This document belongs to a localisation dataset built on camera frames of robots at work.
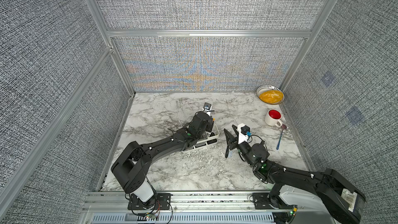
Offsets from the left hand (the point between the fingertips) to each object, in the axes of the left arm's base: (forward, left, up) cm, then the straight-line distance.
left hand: (212, 115), depth 84 cm
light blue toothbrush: (-15, -10, -17) cm, 25 cm away
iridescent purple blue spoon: (+2, -48, -18) cm, 51 cm away
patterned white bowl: (+36, -47, -16) cm, 61 cm away
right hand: (-9, -7, +4) cm, 12 cm away
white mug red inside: (+4, -39, -11) cm, 41 cm away
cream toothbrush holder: (-9, +1, -9) cm, 13 cm away
